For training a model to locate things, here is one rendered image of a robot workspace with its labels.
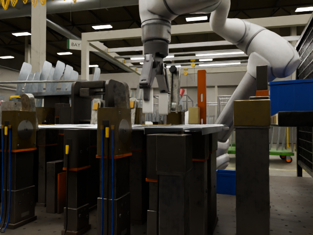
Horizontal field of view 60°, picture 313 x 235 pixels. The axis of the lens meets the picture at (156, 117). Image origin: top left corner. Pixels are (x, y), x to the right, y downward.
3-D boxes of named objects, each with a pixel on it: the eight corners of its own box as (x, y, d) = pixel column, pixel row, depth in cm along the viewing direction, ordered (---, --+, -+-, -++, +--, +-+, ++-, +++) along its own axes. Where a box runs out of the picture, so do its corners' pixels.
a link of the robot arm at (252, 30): (234, 10, 116) (258, 25, 109) (254, 18, 128) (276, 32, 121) (218, 38, 122) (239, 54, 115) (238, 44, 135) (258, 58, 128)
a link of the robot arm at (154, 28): (174, 28, 85) (174, 46, 85) (147, 31, 89) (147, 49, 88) (165, 17, 77) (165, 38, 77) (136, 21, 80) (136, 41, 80)
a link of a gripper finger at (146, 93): (149, 81, 75) (146, 80, 72) (149, 100, 75) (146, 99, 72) (145, 82, 76) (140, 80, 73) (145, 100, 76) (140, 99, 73)
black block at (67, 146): (53, 241, 72) (54, 129, 72) (76, 227, 81) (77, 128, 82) (70, 244, 70) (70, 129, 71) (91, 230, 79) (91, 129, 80)
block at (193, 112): (188, 211, 94) (187, 106, 95) (190, 209, 97) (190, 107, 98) (198, 213, 93) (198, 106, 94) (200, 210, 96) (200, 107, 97)
